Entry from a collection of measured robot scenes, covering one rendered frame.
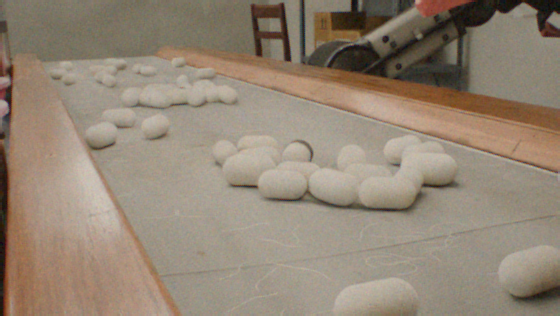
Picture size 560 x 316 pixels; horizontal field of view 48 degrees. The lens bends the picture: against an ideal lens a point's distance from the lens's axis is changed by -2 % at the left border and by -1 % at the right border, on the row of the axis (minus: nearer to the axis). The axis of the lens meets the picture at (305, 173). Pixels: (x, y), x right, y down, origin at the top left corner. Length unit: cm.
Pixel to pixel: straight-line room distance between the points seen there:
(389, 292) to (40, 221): 17
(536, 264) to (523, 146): 25
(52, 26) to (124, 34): 56
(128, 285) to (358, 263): 12
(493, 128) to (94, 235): 36
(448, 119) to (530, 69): 256
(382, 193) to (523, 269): 13
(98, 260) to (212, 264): 7
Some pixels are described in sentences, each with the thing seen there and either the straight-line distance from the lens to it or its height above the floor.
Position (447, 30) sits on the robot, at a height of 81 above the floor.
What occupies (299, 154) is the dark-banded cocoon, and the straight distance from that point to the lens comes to 46.
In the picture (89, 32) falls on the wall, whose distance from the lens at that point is 536.
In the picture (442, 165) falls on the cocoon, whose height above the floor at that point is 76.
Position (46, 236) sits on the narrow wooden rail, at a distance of 29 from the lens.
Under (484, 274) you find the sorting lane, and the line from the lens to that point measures 30.
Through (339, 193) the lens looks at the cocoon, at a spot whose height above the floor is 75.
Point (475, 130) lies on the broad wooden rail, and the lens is 56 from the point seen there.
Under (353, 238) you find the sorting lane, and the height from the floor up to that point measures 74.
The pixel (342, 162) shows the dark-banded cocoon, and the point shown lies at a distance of 44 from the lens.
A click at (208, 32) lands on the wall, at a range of 558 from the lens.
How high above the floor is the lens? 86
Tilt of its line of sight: 15 degrees down
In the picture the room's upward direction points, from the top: 1 degrees counter-clockwise
